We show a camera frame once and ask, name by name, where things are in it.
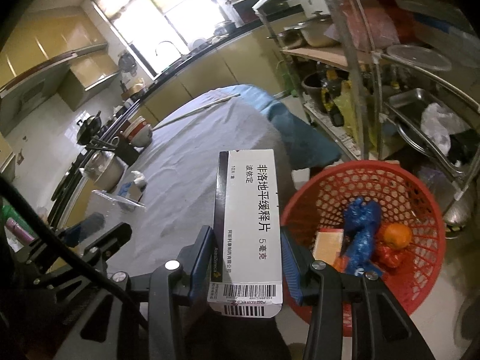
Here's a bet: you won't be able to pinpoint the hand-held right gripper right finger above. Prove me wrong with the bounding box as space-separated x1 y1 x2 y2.
279 229 437 360

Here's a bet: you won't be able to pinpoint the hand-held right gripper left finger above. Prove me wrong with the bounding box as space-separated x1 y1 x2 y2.
71 225 215 360

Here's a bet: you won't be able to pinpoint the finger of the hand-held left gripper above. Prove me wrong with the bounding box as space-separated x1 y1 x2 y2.
75 223 134 267
62 212 106 248

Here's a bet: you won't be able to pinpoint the small beige cardboard box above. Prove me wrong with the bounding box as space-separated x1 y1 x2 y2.
313 228 345 265

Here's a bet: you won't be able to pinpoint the white medicine box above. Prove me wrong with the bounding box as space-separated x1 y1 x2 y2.
207 149 284 319

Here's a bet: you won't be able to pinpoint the blue plastic bag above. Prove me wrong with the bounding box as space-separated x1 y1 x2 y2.
339 197 383 276

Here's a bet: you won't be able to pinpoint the orange fruit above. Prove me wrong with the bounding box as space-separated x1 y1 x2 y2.
382 223 412 250

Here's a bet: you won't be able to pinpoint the red plastic basket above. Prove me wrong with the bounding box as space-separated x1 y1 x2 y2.
280 160 447 317

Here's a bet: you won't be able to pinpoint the silver blister pack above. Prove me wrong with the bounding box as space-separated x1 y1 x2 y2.
92 189 147 211

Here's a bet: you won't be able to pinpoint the small blue white carton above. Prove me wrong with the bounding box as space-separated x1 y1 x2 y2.
118 182 145 203

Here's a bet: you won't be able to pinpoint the steel rice cooker pot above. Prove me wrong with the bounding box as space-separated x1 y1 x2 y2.
84 152 124 192

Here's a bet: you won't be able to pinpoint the crumpled white tissue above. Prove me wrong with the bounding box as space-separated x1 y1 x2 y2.
131 170 148 192

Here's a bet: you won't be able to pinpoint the pink bottle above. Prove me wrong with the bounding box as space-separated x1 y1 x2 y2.
5 217 34 241

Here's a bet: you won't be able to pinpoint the red plastic wrapper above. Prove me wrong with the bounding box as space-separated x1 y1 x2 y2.
369 242 407 269

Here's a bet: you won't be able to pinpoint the black cooking pot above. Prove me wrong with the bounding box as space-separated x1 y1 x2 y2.
77 112 102 143

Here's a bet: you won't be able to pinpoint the grey tablecloth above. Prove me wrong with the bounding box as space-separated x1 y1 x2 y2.
62 84 301 256

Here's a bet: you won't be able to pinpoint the teal cloth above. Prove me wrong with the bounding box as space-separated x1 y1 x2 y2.
240 84 342 171

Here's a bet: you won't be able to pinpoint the yellow plastic bag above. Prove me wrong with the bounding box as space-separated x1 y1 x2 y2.
334 90 379 151

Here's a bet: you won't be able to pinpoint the small desk fan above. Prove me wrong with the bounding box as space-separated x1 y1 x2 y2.
118 52 137 74

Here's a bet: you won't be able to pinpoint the round steel basin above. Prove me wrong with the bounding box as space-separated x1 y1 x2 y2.
442 191 474 239

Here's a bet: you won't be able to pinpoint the black bucket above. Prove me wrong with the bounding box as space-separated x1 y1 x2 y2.
302 71 340 107

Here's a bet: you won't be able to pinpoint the metal storage rack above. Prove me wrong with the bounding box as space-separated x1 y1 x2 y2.
253 0 480 229

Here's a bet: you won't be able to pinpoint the kitchen faucet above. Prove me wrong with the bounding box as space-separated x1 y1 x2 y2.
155 40 181 61

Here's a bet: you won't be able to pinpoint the white plastic bag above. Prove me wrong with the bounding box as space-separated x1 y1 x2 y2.
420 102 460 156

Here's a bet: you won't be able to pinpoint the metal tray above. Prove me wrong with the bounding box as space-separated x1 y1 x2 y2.
388 88 437 121

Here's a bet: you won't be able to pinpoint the black plastic bag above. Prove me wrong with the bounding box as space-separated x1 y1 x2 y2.
448 133 475 166

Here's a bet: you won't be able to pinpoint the kitchen window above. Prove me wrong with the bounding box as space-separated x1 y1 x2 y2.
92 0 233 77

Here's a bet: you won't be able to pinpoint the steel pot with lid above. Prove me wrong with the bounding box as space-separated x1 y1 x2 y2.
277 11 338 49

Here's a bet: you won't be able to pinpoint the clear plastic lid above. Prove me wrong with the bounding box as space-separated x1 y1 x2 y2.
386 44 452 72

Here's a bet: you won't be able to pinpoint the pink plastic bag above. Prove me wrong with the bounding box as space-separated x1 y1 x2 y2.
347 5 400 51

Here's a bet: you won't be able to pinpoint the black cable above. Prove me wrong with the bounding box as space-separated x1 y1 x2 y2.
0 176 151 331

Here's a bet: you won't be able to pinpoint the beige wall cabinets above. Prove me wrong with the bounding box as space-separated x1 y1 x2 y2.
0 7 121 109

